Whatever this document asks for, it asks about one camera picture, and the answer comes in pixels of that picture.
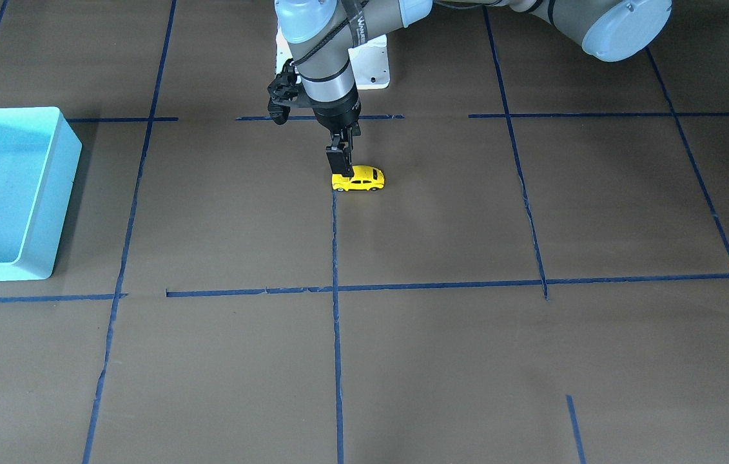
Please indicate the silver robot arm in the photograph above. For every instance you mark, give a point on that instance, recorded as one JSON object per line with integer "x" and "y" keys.
{"x": 319, "y": 75}

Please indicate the light blue plastic bin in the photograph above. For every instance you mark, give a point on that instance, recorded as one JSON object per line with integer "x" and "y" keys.
{"x": 39, "y": 154}

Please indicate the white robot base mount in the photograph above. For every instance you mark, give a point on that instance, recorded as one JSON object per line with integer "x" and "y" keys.
{"x": 370, "y": 61}

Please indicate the yellow beetle toy car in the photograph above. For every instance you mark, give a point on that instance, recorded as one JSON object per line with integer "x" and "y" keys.
{"x": 364, "y": 178}

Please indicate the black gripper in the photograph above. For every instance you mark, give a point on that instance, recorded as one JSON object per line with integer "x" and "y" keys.
{"x": 337, "y": 115}

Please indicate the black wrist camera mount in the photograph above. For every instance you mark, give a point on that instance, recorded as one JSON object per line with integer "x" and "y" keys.
{"x": 286, "y": 92}

